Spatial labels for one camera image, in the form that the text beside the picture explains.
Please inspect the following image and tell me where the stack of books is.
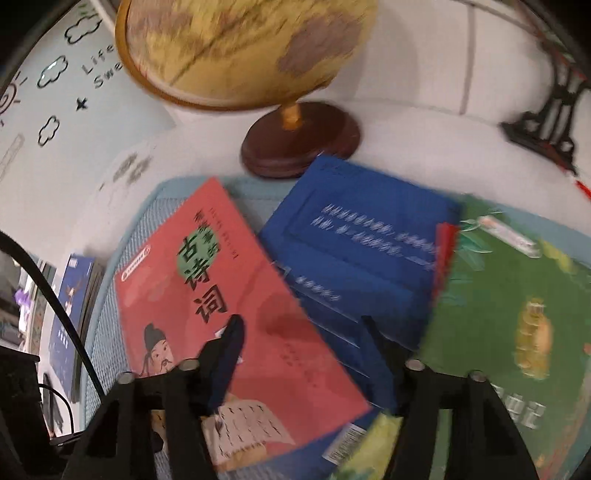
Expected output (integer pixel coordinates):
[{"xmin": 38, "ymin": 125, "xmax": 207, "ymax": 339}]
[{"xmin": 48, "ymin": 253, "xmax": 107, "ymax": 404}]

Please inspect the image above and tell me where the antique yellow globe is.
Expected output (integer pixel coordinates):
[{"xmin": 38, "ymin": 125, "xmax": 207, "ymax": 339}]
[{"xmin": 115, "ymin": 0, "xmax": 377, "ymax": 178}]

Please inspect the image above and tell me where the blue book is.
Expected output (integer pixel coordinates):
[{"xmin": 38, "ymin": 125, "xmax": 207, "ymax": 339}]
[{"xmin": 256, "ymin": 154, "xmax": 464, "ymax": 416}]

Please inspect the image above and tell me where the embroidered round fan on stand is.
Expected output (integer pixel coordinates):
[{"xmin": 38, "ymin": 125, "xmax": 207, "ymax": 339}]
[{"xmin": 462, "ymin": 0, "xmax": 591, "ymax": 174}]

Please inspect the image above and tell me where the salmon red illustrated book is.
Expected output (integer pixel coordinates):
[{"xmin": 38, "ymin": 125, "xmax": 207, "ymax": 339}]
[{"xmin": 113, "ymin": 176, "xmax": 372, "ymax": 474}]

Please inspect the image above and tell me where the black cable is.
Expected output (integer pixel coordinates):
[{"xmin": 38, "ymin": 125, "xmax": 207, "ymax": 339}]
[{"xmin": 0, "ymin": 232, "xmax": 106, "ymax": 400}]

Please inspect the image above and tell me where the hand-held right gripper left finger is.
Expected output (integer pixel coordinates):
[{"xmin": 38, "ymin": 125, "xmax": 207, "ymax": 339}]
[{"xmin": 60, "ymin": 315, "xmax": 247, "ymax": 480}]

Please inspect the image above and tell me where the light blue textured mat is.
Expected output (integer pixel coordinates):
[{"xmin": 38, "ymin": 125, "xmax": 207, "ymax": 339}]
[{"xmin": 82, "ymin": 174, "xmax": 591, "ymax": 480}]

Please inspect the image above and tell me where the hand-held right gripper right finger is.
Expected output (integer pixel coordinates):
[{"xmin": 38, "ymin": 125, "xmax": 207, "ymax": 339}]
[{"xmin": 360, "ymin": 315, "xmax": 541, "ymax": 480}]

